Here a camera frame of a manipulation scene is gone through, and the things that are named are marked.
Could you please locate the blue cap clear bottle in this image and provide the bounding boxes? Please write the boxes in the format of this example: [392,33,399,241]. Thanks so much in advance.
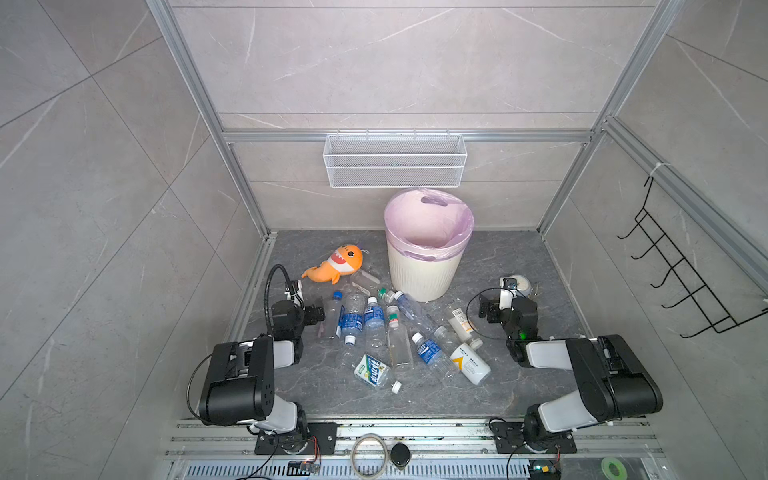
[322,291,343,340]

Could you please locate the clear bottle orange white label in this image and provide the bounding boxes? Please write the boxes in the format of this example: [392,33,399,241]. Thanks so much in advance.
[447,307,476,344]

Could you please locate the pocari sweat bottle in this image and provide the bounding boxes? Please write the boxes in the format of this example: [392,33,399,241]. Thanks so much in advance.
[338,291,366,368]
[411,331,457,380]

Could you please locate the crushed green white label bottle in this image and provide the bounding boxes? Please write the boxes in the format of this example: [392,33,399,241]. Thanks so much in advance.
[353,354,391,388]

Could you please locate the green band clear square bottle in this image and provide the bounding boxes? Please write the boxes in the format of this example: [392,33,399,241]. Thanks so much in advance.
[386,305,413,371]

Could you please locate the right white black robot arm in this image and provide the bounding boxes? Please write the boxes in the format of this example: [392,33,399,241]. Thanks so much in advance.
[478,294,663,452]

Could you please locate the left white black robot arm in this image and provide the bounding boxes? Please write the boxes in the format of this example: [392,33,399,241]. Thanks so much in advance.
[188,300,325,442]

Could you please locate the cream ribbed trash bin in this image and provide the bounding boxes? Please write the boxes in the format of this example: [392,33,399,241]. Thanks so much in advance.
[387,241,469,302]

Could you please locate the pink plastic bin liner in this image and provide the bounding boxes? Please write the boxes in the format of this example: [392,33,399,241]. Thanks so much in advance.
[384,188,475,262]

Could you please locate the green label square clear bottle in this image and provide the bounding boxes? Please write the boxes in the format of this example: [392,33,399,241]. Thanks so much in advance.
[351,269,395,304]

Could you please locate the orange shark plush toy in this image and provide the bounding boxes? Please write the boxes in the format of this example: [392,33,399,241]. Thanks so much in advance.
[302,244,364,285]

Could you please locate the long clear blue-tint bottle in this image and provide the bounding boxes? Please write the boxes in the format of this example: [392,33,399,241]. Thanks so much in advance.
[394,291,444,346]

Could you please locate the Pocari Sweat bottle upright label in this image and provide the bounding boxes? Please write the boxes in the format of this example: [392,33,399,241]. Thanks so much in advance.
[363,296,388,362]

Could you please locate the black round device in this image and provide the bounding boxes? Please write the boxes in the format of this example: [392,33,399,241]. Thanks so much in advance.
[389,442,412,471]

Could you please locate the green tape roll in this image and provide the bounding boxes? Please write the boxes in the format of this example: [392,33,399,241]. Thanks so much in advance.
[600,457,629,480]

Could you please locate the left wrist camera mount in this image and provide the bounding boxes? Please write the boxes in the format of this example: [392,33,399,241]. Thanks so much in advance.
[285,280,305,308]

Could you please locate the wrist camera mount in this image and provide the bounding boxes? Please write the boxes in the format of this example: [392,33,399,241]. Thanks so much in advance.
[285,280,305,308]
[499,275,518,310]

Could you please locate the black corrugated cable hose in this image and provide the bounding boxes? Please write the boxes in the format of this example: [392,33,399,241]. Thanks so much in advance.
[264,263,296,322]

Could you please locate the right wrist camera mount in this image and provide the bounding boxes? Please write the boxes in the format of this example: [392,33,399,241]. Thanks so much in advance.
[499,275,518,310]

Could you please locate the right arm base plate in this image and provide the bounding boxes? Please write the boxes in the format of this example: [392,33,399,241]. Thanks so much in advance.
[487,418,577,454]

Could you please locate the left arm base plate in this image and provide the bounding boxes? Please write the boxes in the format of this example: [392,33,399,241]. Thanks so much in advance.
[254,422,339,456]

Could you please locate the black wire hook rack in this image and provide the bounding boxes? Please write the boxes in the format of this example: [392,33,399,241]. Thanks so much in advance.
[617,177,767,339]

